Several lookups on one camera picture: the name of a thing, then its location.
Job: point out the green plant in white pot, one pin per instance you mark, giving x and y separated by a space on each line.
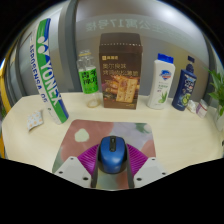
218 90

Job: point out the blue and black computer mouse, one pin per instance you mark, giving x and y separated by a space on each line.
112 156

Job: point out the white bottle with blue cap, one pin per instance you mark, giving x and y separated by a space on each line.
161 83

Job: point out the pink pastel patterned mouse pad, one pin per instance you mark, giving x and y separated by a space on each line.
83 135

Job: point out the clear bottle with green label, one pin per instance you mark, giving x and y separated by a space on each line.
88 80

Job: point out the brown cracker box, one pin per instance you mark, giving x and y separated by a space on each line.
120 71

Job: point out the dark blue pump bottle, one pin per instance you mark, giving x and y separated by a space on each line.
184 88

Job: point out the small patterned white packet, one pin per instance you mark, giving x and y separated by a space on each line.
35 120

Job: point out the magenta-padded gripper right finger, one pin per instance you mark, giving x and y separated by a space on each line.
146 166

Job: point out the small white flower ornament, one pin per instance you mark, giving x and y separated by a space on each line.
192 106

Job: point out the white and green shuttlecock tube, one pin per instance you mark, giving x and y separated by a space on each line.
48 73

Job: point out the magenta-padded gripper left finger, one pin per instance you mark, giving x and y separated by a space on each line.
78 166

